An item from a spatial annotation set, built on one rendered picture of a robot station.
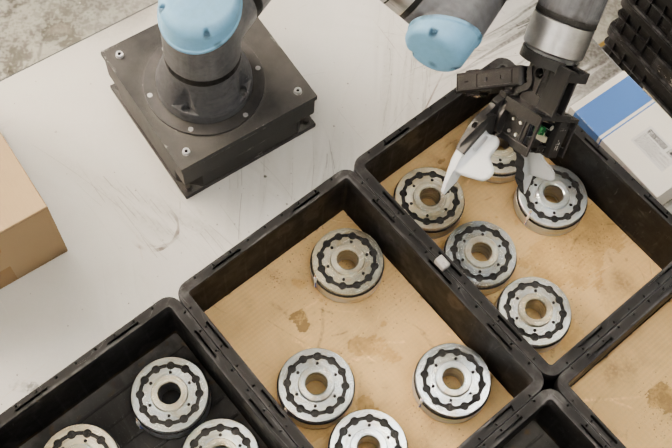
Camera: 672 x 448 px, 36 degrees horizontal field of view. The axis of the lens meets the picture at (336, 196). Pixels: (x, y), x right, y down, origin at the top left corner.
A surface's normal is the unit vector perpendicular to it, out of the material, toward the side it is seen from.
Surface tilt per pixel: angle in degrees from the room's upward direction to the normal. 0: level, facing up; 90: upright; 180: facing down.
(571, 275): 0
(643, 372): 0
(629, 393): 0
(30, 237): 90
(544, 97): 58
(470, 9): 27
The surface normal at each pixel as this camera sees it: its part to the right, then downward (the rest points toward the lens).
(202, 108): 0.01, 0.73
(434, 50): -0.51, 0.76
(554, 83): -0.77, 0.01
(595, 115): 0.04, -0.44
